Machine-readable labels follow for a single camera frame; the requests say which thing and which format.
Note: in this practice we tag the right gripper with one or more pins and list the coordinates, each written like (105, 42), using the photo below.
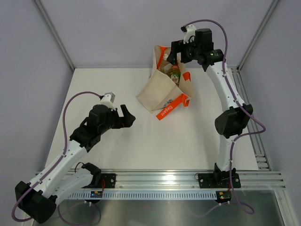
(177, 46)

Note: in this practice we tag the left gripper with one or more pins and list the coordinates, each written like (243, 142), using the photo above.
(125, 121)

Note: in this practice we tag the yellow dish soap bottle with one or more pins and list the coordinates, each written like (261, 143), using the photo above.
(174, 73)

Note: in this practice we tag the canvas bag orange handles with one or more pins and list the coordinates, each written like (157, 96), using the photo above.
(161, 92)

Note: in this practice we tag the small amber soap bottle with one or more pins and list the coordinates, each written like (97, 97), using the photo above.
(165, 65)

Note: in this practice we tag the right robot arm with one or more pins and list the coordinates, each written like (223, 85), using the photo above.
(235, 113)

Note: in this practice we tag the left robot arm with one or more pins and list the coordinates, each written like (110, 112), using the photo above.
(40, 197)

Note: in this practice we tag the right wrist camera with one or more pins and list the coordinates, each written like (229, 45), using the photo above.
(189, 31)

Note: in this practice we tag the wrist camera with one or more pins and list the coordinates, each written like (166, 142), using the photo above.
(108, 100)
(189, 31)

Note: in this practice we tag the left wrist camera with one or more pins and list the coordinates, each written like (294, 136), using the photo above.
(108, 100)

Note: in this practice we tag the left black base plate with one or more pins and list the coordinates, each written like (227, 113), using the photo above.
(108, 180)

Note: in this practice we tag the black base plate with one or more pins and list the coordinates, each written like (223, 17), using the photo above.
(207, 180)
(108, 180)

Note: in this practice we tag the slotted cable duct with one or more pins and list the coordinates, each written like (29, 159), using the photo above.
(143, 195)

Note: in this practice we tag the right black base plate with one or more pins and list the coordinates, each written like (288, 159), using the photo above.
(207, 180)

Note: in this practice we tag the right aluminium frame post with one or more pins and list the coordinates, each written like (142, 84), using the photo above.
(267, 16)

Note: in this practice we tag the aluminium frame post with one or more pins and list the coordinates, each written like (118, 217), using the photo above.
(53, 32)
(267, 16)

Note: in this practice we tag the left aluminium frame post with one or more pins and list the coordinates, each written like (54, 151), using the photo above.
(53, 32)

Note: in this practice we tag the aluminium mounting rail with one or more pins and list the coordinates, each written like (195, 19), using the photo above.
(187, 180)

